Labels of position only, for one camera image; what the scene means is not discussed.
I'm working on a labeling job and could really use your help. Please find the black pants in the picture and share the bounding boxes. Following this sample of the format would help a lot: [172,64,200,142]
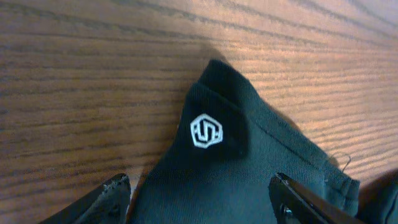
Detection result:
[126,58,398,224]

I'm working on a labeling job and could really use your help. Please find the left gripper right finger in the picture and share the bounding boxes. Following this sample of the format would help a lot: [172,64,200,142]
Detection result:
[269,173,364,224]

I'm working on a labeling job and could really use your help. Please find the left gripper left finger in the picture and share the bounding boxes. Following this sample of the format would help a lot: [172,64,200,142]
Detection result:
[40,174,131,224]

